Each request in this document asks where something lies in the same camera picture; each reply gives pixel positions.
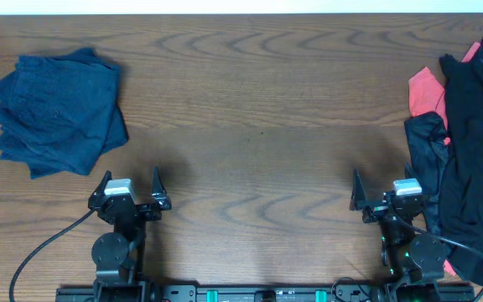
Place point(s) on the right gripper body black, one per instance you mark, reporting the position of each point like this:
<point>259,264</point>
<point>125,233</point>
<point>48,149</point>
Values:
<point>376,210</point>

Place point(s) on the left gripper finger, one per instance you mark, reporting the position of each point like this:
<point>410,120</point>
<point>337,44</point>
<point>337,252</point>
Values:
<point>98,192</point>
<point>157,185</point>

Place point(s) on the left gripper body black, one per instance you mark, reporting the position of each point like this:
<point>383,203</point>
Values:
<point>146,214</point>

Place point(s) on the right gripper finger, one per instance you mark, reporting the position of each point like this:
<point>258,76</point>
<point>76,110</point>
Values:
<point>358,194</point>
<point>408,171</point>

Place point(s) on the black t-shirt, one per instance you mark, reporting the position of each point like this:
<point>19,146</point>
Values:
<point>461,195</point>

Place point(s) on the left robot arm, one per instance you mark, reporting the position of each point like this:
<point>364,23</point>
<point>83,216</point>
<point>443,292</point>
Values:
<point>119,255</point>

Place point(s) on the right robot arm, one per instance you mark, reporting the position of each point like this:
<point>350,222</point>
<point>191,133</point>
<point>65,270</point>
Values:
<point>414,259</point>

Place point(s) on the folded navy blue clothes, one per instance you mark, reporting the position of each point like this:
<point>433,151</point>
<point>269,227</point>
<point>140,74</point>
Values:
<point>60,113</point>

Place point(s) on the black patterned jersey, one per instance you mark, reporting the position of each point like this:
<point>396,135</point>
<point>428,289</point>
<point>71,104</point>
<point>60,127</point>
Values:
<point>429,156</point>

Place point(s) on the red garment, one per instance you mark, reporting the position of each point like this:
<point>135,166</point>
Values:
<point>426,94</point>

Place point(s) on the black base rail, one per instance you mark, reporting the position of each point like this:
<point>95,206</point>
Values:
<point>336,293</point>

